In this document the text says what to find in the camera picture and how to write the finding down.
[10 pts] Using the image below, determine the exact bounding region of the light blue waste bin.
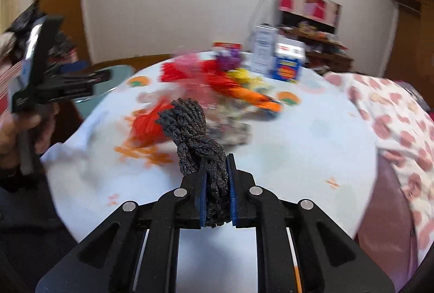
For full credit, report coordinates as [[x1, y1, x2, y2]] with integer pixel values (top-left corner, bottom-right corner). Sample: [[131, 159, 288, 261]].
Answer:
[[73, 64, 136, 104]]

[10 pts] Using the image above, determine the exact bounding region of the pink dotted printed blanket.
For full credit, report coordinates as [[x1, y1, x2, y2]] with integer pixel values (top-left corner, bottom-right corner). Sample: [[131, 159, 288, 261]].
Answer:
[[324, 71, 434, 256]]

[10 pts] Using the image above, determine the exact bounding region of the red tinsel wrapper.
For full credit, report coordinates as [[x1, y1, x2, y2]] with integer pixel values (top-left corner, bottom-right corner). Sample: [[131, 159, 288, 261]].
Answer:
[[125, 100, 177, 149], [159, 59, 224, 91]]

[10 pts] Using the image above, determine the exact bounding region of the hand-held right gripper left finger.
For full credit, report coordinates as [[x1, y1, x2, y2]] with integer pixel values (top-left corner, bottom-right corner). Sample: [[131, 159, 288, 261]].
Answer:
[[36, 154, 209, 293]]

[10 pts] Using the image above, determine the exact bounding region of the orange snack packet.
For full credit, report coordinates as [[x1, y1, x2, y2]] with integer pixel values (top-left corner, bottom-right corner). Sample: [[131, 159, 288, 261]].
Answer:
[[217, 76, 283, 114]]

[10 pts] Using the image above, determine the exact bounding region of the white printed tablecloth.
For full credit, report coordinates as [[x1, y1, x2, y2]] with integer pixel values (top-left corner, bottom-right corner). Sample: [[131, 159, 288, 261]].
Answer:
[[41, 51, 380, 293]]

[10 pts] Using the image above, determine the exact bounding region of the toy shelf with striped canopy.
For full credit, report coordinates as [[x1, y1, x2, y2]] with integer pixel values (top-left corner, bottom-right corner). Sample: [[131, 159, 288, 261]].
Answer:
[[278, 0, 355, 73]]

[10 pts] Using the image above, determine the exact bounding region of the purple foil wrapper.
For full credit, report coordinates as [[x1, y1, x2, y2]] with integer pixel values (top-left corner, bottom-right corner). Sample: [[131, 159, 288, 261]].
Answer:
[[213, 46, 243, 72]]

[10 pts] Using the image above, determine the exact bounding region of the tall white carton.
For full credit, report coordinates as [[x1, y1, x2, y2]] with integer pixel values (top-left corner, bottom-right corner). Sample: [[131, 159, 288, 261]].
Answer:
[[249, 25, 279, 78]]

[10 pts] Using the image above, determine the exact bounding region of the person's left hand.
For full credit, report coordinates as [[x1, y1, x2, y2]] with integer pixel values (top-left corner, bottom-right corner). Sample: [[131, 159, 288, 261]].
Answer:
[[0, 106, 59, 162]]

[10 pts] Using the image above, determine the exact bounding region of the pink bed sheet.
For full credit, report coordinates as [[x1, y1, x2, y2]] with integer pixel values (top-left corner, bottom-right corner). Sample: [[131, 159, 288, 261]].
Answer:
[[356, 154, 421, 287]]

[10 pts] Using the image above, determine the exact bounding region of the grey crumpled wrapper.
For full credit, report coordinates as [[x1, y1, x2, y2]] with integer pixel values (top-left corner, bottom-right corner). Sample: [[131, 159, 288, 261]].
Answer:
[[207, 120, 253, 148]]

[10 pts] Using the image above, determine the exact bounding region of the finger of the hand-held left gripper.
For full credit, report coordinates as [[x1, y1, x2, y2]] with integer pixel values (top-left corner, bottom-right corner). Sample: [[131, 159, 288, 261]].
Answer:
[[43, 69, 113, 103]]

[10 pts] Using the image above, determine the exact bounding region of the dark glitter rope bundle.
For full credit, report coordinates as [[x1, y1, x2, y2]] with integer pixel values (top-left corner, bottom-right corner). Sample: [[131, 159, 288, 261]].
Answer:
[[158, 97, 233, 229]]

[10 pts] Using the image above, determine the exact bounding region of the blue printed carton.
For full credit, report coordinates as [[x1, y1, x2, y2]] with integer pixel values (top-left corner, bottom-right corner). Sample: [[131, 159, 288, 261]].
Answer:
[[269, 37, 306, 83]]

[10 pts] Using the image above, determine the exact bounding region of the small red white packet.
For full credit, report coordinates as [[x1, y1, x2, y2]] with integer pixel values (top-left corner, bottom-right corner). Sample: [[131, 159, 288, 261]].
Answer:
[[212, 41, 243, 53]]

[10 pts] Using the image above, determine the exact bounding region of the red striped cloth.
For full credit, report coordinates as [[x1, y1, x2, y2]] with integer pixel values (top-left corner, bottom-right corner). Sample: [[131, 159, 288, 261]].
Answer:
[[0, 32, 28, 117]]

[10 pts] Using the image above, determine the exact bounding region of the person's left forearm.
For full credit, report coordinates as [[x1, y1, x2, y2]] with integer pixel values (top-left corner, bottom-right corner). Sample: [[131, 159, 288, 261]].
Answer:
[[0, 152, 48, 195]]

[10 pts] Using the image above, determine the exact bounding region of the clear plastic bottle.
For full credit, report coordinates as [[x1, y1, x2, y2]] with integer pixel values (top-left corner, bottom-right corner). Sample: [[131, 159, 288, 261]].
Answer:
[[246, 0, 280, 53]]

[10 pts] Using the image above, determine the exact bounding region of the yellow crinkled wrapper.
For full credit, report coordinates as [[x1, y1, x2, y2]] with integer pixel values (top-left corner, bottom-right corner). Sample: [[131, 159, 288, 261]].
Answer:
[[227, 67, 272, 90]]

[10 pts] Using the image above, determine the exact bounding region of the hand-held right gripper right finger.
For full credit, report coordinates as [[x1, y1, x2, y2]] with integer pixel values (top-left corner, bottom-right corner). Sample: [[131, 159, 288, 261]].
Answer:
[[226, 153, 395, 293]]

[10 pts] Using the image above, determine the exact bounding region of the brown wooden door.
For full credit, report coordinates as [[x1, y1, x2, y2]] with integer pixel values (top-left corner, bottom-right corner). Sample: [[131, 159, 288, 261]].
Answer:
[[387, 0, 424, 81], [34, 0, 92, 64]]

